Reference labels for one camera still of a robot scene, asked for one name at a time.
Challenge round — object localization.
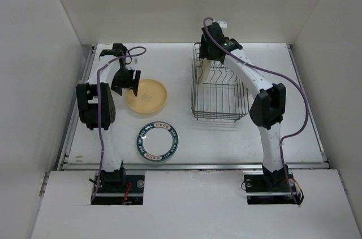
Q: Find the black wire dish rack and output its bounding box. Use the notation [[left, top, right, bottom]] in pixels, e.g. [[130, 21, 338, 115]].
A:
[[191, 42, 249, 121]]

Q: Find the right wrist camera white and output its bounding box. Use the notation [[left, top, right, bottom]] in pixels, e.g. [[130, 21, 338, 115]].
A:
[[217, 21, 227, 29]]

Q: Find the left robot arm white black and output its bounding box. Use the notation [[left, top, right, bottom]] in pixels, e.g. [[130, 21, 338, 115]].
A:
[[76, 43, 141, 193]]

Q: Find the aluminium rail side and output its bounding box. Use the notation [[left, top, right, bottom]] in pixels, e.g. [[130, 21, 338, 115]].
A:
[[287, 44, 329, 163]]

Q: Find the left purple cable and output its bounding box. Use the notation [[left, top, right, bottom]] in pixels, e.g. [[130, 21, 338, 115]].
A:
[[90, 46, 147, 204]]

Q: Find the grey patterned plate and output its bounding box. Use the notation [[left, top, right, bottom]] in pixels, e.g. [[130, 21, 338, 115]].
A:
[[136, 121, 179, 162]]

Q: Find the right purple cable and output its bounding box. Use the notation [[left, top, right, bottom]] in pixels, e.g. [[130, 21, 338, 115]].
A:
[[203, 17, 309, 205]]

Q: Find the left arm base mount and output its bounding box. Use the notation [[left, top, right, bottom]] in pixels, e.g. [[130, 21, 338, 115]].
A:
[[90, 171, 145, 205]]

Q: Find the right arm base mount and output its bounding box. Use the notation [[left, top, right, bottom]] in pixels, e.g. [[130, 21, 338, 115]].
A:
[[241, 171, 304, 205]]

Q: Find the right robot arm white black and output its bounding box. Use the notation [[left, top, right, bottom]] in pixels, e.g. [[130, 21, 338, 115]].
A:
[[200, 21, 288, 192]]

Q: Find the cream plate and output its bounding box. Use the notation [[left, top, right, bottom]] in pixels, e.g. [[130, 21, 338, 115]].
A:
[[197, 58, 212, 85]]

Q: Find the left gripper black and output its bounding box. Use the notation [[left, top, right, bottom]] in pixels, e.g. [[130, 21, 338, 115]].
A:
[[112, 67, 139, 95]]

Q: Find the purple cable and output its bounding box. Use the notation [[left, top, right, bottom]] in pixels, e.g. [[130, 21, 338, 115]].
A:
[[90, 46, 147, 204], [203, 17, 309, 205]]

